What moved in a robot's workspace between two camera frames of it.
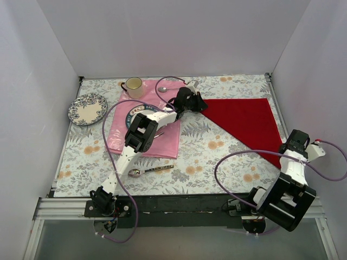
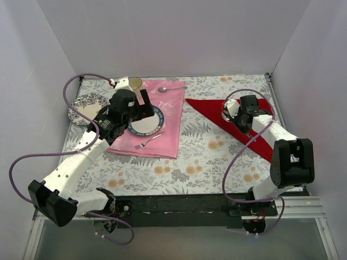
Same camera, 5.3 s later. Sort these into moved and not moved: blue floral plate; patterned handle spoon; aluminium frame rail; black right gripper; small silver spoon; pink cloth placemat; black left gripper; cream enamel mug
Moved: black left gripper; black right gripper; patterned handle spoon
Not moved: pink cloth placemat; aluminium frame rail; cream enamel mug; blue floral plate; small silver spoon
